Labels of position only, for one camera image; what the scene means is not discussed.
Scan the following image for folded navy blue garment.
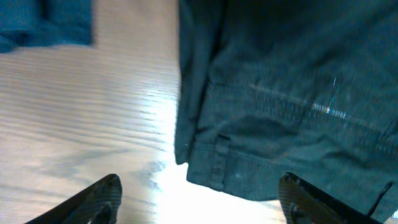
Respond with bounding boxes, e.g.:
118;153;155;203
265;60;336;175
1;0;93;53

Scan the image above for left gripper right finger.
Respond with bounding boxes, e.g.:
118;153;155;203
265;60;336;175
279;172;384;224

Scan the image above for black shorts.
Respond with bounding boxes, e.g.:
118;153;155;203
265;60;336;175
175;0;397;222

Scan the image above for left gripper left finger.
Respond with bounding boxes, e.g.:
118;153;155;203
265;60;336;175
26;174;123;224

